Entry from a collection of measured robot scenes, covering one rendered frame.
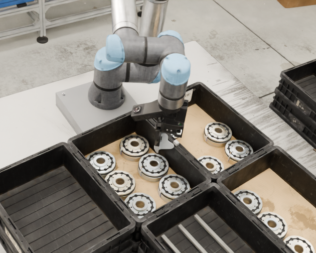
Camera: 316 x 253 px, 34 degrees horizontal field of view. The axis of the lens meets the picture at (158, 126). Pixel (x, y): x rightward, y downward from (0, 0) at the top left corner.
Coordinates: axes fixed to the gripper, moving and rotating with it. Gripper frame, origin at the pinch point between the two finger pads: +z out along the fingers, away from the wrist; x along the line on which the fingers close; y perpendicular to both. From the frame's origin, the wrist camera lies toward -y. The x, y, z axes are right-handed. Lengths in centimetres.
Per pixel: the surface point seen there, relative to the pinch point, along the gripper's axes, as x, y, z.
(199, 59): 85, 13, 41
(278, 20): 243, 79, 131
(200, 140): 19.2, 15.7, 19.6
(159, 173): -1.8, 2.5, 14.2
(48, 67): 138, -80, 118
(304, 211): -6, 52, 17
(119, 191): -12.1, -9.1, 12.6
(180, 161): 2.0, 8.8, 11.1
